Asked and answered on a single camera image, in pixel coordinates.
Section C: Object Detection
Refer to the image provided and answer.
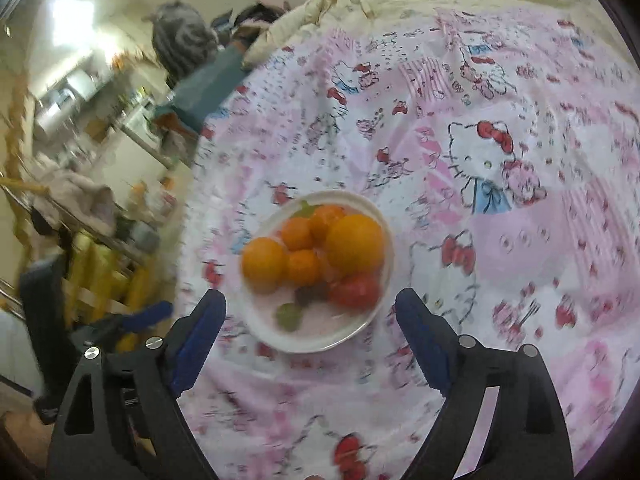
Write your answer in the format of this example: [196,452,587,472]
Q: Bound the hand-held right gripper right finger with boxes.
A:
[394,287,577,480]

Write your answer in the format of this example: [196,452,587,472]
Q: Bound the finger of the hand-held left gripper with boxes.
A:
[70,301,174,356]

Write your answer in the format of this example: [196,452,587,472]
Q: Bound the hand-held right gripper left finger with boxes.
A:
[47,290,228,480]

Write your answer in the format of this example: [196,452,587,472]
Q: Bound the red tomato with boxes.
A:
[327,274,382,310]

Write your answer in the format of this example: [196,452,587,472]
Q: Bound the green grape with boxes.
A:
[275,302,304,332]

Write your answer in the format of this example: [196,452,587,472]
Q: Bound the white pink speckled plate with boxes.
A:
[240,190,395,355]

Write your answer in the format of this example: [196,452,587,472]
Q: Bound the medium orange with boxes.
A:
[241,236,290,295]

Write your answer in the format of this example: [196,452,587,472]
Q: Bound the dark purple grape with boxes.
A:
[295,282,328,306]

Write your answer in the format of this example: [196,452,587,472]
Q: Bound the yellow hanging cloths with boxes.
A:
[65,232,151,321]

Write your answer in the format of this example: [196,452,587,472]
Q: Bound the dark hanging cloth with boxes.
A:
[19,260,68,411]

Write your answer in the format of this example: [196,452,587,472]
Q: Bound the pink cartoon printed blanket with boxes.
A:
[175,5,640,480]

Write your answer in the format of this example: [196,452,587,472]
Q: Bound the large orange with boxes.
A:
[324,214,387,281]

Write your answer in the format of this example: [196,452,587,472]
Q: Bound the beige towel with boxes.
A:
[37,160,118,233]

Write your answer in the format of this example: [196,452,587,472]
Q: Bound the small tangerine with green leaf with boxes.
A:
[292,200,347,241]

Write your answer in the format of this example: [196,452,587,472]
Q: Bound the white washing machine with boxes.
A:
[122,105,178,168]

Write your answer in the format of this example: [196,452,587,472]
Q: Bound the teal cushion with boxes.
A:
[155,45,251,126]

